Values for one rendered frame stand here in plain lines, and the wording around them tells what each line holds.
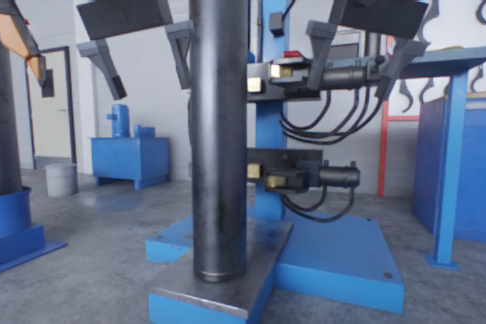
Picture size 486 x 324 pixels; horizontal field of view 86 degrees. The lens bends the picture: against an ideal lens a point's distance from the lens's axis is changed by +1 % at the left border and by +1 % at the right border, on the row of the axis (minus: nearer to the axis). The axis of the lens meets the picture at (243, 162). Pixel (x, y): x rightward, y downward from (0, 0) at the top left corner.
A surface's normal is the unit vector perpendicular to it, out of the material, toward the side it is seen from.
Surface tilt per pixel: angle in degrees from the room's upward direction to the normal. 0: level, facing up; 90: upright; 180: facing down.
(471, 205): 90
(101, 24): 114
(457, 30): 90
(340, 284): 90
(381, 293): 90
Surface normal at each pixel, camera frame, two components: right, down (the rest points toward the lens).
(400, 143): -0.35, 0.11
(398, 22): 0.09, 0.50
